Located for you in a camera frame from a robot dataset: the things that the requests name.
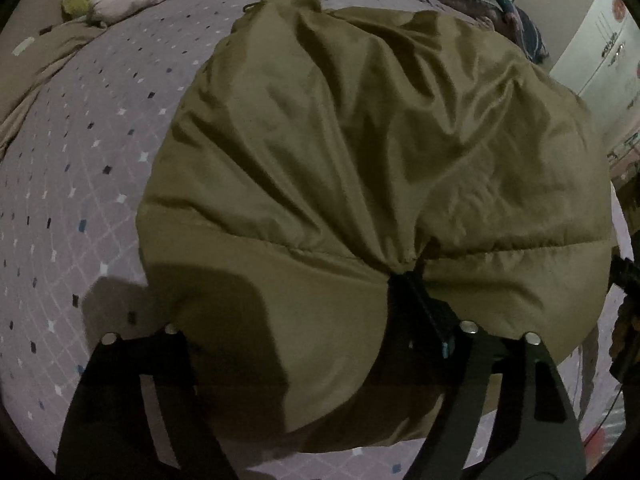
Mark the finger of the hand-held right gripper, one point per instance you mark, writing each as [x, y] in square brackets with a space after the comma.
[622, 272]

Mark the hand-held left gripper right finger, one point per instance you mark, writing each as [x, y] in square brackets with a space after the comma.
[425, 305]

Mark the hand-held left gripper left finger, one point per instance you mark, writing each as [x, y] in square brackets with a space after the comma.
[162, 357]

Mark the olive green jacket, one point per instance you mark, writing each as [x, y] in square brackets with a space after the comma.
[350, 135]

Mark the white wardrobe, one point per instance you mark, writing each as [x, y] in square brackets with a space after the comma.
[600, 60]

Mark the purple patterned bed sheet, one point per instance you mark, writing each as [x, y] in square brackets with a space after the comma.
[75, 160]

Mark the dark patterned pillow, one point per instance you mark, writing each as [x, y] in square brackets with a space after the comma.
[520, 25]

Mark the beige blanket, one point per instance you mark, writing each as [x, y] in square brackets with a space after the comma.
[30, 75]

